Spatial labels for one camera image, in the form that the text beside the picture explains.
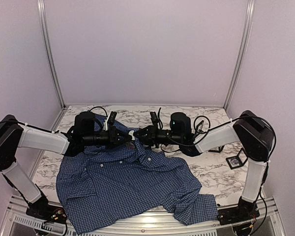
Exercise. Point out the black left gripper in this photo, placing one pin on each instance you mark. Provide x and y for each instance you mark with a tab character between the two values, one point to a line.
114	135

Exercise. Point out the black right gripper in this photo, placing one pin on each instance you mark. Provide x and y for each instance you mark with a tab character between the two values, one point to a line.
150	138

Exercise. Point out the orange rimmed round brooch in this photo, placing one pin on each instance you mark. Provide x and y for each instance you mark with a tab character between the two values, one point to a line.
131	133

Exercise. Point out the blue checked shirt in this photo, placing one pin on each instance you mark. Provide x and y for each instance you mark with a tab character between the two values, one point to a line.
100	186

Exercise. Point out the white blue round brooch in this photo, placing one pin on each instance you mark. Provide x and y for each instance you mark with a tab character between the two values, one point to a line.
235	162

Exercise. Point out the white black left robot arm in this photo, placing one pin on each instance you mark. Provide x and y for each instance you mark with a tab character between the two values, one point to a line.
17	138

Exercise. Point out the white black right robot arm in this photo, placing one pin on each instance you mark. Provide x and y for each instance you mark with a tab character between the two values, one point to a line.
256	135

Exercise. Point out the brown round brooch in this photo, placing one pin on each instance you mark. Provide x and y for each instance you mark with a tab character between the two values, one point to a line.
130	146

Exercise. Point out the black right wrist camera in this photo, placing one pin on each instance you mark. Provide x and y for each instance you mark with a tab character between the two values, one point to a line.
154	119

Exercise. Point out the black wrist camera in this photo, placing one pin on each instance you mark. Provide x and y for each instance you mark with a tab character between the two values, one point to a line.
154	119
111	118

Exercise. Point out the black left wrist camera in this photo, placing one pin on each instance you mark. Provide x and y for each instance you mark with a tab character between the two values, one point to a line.
111	118

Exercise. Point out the black frame stand far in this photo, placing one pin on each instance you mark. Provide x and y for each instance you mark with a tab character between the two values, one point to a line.
199	128

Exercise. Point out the black frame stand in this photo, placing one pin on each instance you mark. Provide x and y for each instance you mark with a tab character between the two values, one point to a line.
199	128
241	157
217	149

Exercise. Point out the black frame stand middle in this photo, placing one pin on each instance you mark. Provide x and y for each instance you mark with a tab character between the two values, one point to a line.
217	149

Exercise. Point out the black frame stand near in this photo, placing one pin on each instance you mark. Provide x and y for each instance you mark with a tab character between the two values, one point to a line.
241	157

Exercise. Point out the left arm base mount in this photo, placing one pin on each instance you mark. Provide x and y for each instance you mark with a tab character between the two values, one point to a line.
41	209

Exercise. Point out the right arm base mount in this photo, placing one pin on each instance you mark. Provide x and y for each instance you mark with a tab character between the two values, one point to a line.
242	212

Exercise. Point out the aluminium front rail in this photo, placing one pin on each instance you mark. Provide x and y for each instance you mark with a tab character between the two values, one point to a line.
151	223

